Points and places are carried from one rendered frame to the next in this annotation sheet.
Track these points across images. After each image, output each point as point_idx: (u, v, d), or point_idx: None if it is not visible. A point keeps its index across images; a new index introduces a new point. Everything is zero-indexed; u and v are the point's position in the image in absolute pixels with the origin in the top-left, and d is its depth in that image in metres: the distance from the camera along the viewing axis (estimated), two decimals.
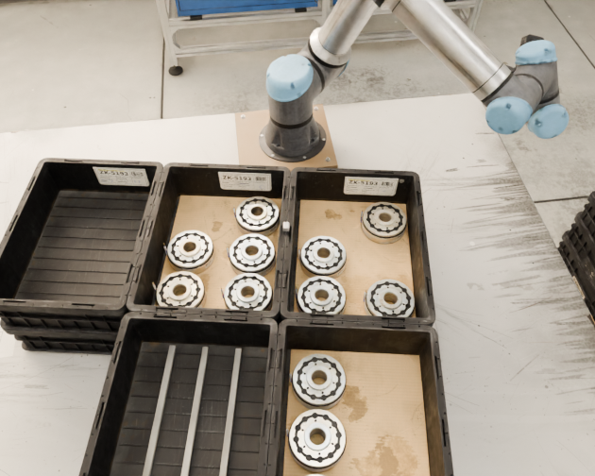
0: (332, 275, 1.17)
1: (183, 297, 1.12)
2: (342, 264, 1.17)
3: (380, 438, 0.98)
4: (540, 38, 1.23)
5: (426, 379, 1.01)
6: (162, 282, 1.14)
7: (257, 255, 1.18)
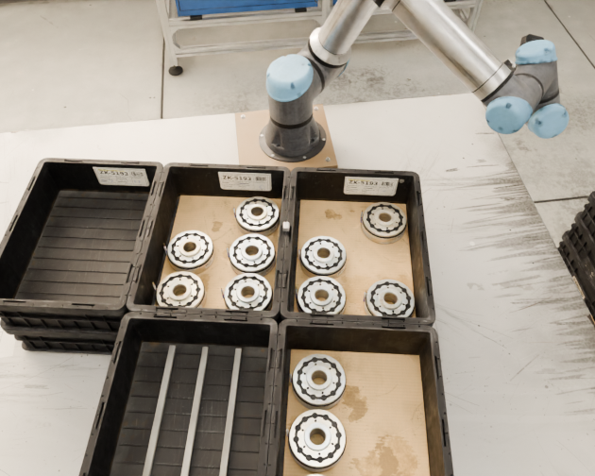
0: (332, 275, 1.17)
1: (183, 297, 1.12)
2: (342, 264, 1.17)
3: (380, 438, 0.98)
4: (540, 38, 1.23)
5: (426, 379, 1.01)
6: (162, 282, 1.14)
7: (257, 255, 1.18)
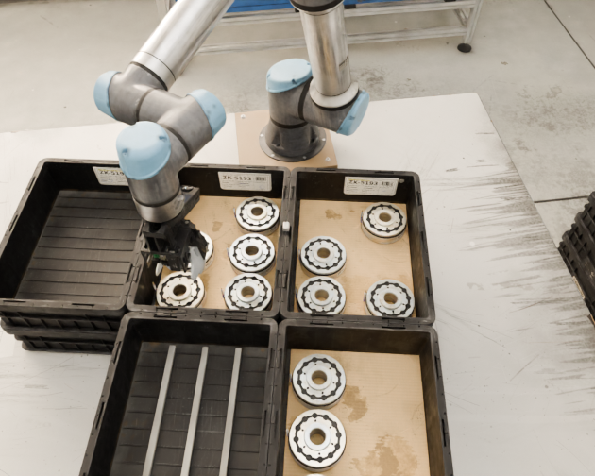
0: (332, 275, 1.17)
1: (183, 297, 1.12)
2: (342, 264, 1.17)
3: (380, 438, 0.98)
4: (195, 187, 1.00)
5: (426, 379, 1.01)
6: (162, 282, 1.14)
7: (257, 255, 1.18)
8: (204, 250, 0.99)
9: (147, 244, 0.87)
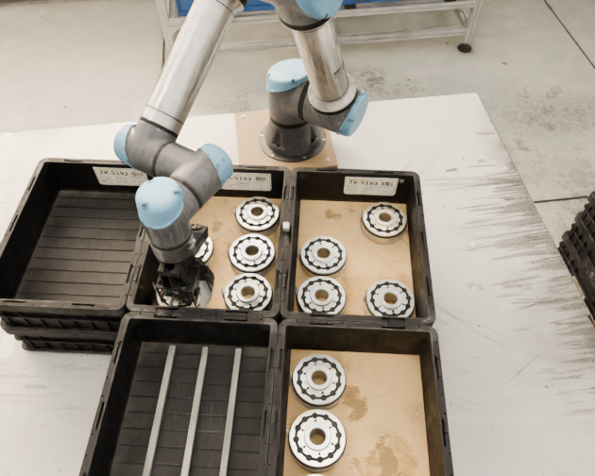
0: (332, 275, 1.17)
1: None
2: (342, 264, 1.17)
3: (380, 438, 0.98)
4: (203, 225, 1.09)
5: (426, 379, 1.01)
6: None
7: (257, 255, 1.18)
8: (212, 283, 1.09)
9: (161, 281, 0.97)
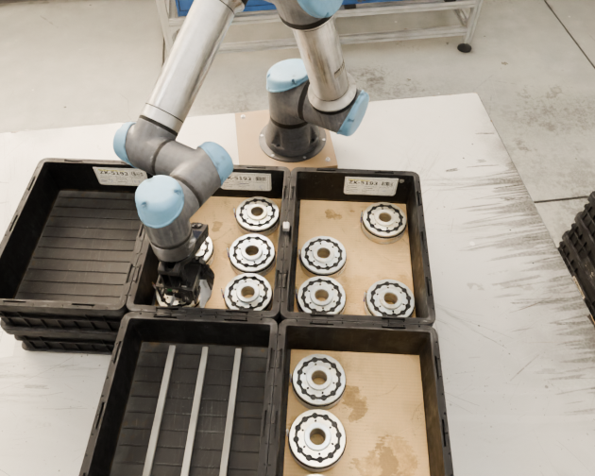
0: (332, 275, 1.17)
1: None
2: (342, 264, 1.17)
3: (380, 438, 0.98)
4: (203, 224, 1.09)
5: (426, 379, 1.01)
6: None
7: (257, 255, 1.18)
8: (212, 282, 1.08)
9: (161, 280, 0.97)
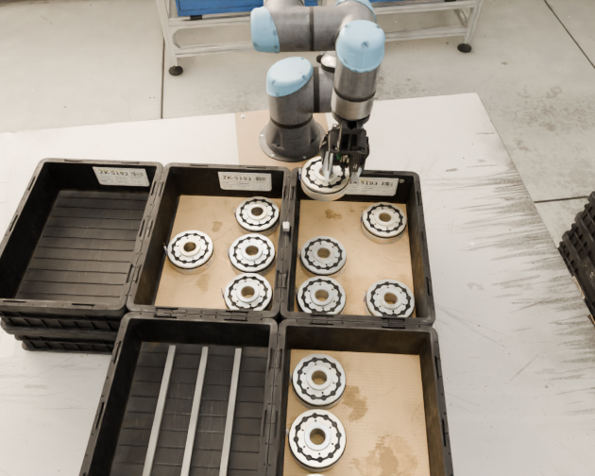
0: (332, 275, 1.17)
1: (331, 178, 1.12)
2: (342, 264, 1.17)
3: (380, 438, 0.98)
4: None
5: (426, 379, 1.01)
6: (306, 167, 1.14)
7: (257, 255, 1.18)
8: (365, 158, 1.09)
9: (340, 143, 0.97)
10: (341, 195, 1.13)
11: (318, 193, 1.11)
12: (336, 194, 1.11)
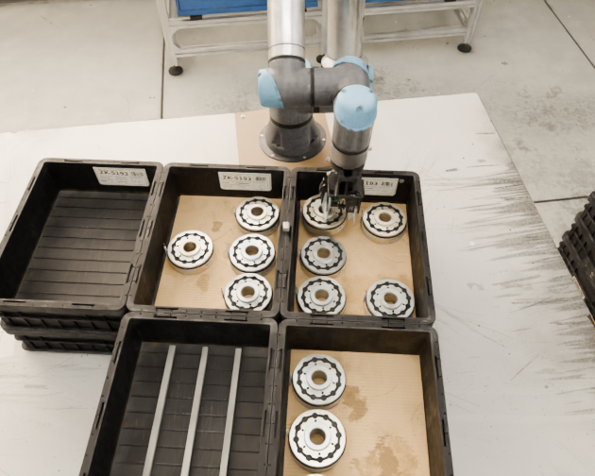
0: (332, 275, 1.17)
1: (331, 214, 1.22)
2: (342, 264, 1.17)
3: (380, 438, 0.98)
4: None
5: (426, 379, 1.01)
6: (306, 204, 1.25)
7: (257, 255, 1.18)
8: (361, 197, 1.20)
9: (338, 188, 1.07)
10: (338, 230, 1.24)
11: (318, 229, 1.22)
12: (334, 229, 1.22)
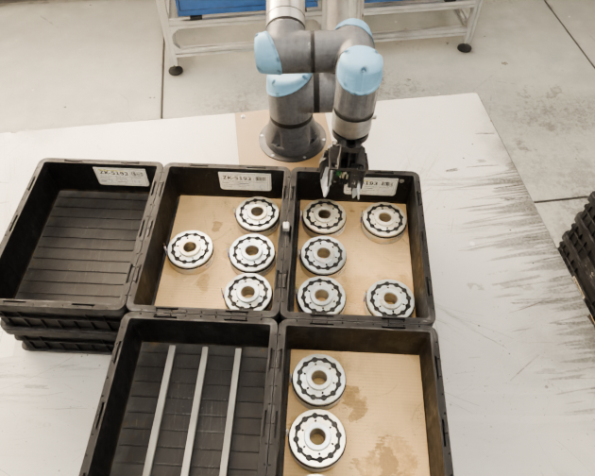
0: (332, 275, 1.17)
1: (330, 219, 1.24)
2: (342, 264, 1.17)
3: (380, 438, 0.98)
4: None
5: (426, 379, 1.01)
6: (306, 209, 1.27)
7: (257, 255, 1.18)
8: (365, 173, 1.13)
9: (340, 160, 1.01)
10: (338, 235, 1.25)
11: (317, 233, 1.23)
12: (334, 234, 1.24)
